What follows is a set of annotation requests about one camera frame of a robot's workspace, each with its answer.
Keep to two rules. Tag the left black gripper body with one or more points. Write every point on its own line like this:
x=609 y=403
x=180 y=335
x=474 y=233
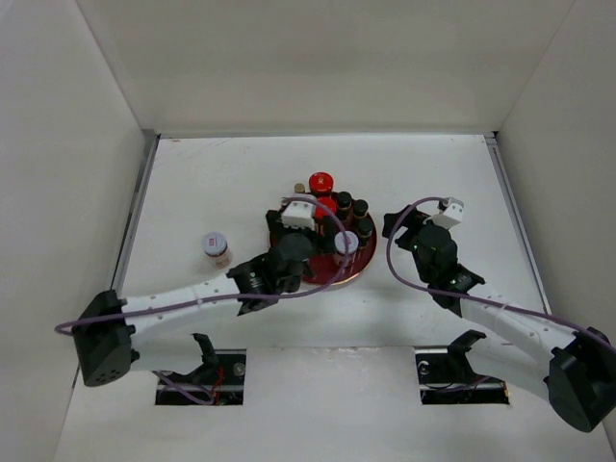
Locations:
x=294 y=287

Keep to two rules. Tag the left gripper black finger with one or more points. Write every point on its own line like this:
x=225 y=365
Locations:
x=329 y=230
x=273 y=228

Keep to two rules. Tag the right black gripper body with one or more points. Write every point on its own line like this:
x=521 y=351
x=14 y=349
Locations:
x=426 y=274

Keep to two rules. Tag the white lid jar red label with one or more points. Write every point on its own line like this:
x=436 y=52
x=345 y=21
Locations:
x=346 y=245

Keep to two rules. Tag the red lid sauce jar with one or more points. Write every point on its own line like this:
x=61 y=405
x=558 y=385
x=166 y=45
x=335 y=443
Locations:
x=326 y=206
x=321 y=183

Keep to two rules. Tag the black cap spice bottle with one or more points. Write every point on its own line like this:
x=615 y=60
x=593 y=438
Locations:
x=360 y=208
x=363 y=230
x=343 y=205

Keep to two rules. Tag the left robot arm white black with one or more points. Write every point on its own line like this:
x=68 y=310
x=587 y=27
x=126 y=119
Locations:
x=111 y=334

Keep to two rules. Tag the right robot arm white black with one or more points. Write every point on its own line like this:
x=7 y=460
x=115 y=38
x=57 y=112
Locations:
x=569 y=366

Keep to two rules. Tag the round red lacquer tray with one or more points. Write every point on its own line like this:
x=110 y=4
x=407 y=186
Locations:
x=324 y=265

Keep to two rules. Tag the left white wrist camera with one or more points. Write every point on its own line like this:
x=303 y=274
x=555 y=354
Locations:
x=298 y=215

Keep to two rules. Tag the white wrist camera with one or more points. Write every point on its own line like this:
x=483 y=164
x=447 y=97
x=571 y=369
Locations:
x=298 y=215
x=450 y=213

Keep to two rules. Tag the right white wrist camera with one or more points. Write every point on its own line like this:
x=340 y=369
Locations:
x=450 y=213

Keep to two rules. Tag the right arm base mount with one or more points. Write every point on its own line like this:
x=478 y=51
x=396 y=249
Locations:
x=446 y=377

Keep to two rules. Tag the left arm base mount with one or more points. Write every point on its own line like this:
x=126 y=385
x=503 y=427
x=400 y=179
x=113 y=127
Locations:
x=217 y=380

